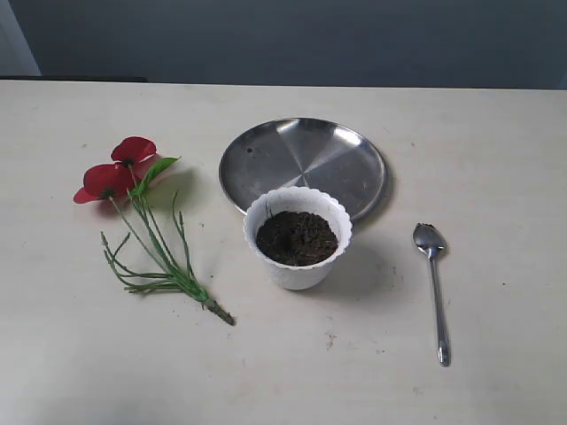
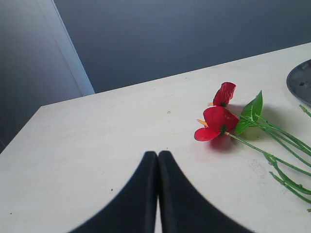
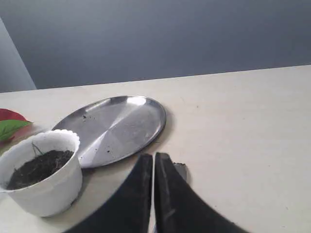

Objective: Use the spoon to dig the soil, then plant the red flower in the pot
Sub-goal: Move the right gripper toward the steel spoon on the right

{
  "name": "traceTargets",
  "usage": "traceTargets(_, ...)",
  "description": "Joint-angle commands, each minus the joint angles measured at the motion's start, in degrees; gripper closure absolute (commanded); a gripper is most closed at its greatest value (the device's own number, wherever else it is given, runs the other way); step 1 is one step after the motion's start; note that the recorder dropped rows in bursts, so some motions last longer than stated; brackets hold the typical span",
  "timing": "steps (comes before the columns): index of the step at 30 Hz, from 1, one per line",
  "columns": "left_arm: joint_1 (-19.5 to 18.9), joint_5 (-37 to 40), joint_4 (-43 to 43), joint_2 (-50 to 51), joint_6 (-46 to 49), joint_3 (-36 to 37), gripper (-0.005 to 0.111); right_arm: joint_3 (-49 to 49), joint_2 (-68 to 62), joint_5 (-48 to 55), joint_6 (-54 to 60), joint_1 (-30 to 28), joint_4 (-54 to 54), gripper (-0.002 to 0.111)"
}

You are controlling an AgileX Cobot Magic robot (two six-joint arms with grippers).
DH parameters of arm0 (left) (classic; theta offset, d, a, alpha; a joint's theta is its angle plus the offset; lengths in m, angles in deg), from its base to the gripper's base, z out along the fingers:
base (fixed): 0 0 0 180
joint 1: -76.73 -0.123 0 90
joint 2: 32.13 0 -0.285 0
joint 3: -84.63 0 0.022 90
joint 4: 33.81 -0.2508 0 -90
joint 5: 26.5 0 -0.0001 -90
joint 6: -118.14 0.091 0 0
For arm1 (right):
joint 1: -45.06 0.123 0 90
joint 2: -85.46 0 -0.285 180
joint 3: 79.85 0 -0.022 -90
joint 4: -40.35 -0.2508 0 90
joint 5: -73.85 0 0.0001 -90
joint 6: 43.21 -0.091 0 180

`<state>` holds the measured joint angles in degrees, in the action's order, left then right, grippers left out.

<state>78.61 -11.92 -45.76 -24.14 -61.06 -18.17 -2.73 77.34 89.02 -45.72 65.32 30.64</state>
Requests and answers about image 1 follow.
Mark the steel spoon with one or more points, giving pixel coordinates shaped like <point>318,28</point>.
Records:
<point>431,243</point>

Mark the red artificial flower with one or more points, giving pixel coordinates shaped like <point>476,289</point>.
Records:
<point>123,184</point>

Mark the white scalloped plastic pot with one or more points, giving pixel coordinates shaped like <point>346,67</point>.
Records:
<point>298,199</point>

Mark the dark potting soil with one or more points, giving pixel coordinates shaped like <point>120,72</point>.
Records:
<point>297,239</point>

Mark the round steel plate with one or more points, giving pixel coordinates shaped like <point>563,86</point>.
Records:
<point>305,152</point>

